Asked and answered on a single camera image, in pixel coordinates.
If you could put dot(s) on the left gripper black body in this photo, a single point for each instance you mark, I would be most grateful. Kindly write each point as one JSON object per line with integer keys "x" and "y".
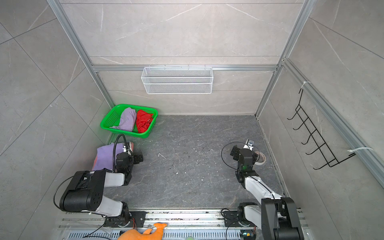
{"x": 134, "y": 160}

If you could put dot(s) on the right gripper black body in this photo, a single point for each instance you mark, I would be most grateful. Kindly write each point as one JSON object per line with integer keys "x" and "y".
{"x": 237, "y": 156}

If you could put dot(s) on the purple t-shirt with print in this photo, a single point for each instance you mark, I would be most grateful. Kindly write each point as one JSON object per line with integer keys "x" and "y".
{"x": 104, "y": 158}

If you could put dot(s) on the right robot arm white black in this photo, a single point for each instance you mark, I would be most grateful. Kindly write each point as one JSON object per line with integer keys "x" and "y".
{"x": 275, "y": 215}

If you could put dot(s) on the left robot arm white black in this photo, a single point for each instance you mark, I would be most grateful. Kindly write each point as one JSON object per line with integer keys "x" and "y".
{"x": 85, "y": 192}

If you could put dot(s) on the roll of masking tape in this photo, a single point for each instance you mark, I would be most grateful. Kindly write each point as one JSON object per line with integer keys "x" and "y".
{"x": 260, "y": 158}

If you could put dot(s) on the lavender t-shirt in basket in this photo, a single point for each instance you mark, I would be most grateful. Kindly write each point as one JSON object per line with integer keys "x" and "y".
{"x": 127, "y": 120}

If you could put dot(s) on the green plastic laundry basket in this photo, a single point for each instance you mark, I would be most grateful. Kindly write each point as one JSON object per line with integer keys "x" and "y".
{"x": 113, "y": 119}

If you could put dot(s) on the red t-shirt in basket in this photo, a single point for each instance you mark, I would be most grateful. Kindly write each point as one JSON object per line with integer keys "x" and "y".
{"x": 143, "y": 121}

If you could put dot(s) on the orange plush toy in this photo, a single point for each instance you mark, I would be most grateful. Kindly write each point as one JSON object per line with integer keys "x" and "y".
{"x": 146, "y": 235}

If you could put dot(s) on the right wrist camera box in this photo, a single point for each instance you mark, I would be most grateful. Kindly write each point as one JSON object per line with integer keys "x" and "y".
{"x": 249, "y": 144}

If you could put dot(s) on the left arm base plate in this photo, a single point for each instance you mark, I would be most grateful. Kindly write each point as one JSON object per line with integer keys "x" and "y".
{"x": 134, "y": 219}

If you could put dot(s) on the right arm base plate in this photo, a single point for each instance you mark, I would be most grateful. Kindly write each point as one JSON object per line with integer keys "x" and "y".
{"x": 231, "y": 219}

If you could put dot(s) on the aluminium mounting rail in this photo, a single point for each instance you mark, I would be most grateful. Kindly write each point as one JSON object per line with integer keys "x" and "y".
{"x": 177, "y": 219}

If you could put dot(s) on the black wire hook rack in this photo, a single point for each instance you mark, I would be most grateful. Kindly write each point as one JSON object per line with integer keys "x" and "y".
{"x": 315, "y": 136}

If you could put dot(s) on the white wire wall basket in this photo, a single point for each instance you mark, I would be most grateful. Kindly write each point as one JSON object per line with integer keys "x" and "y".
{"x": 177, "y": 80}

